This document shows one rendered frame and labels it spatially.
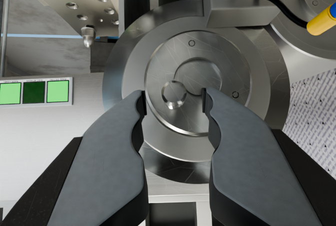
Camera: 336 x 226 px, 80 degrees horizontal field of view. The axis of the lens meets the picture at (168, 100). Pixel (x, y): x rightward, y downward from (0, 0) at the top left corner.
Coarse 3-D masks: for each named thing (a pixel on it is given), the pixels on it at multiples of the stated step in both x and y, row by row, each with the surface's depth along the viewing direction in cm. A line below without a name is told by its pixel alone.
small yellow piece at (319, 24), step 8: (272, 0) 12; (280, 0) 12; (280, 8) 12; (328, 8) 9; (288, 16) 12; (296, 16) 11; (320, 16) 10; (328, 16) 9; (296, 24) 12; (304, 24) 11; (312, 24) 10; (320, 24) 10; (328, 24) 10; (312, 32) 11; (320, 32) 10
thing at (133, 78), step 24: (168, 24) 16; (192, 24) 16; (144, 48) 16; (240, 48) 16; (144, 72) 16; (264, 72) 16; (264, 96) 15; (144, 120) 15; (168, 144) 15; (192, 144) 15
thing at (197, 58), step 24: (168, 48) 14; (192, 48) 14; (216, 48) 14; (168, 72) 14; (192, 72) 14; (216, 72) 14; (240, 72) 14; (192, 96) 14; (240, 96) 14; (168, 120) 14; (192, 120) 14
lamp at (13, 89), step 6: (0, 84) 50; (6, 84) 50; (12, 84) 50; (18, 84) 50; (0, 90) 50; (6, 90) 50; (12, 90) 50; (18, 90) 50; (0, 96) 50; (6, 96) 50; (12, 96) 50; (18, 96) 50; (0, 102) 50; (6, 102) 50; (12, 102) 50; (18, 102) 50
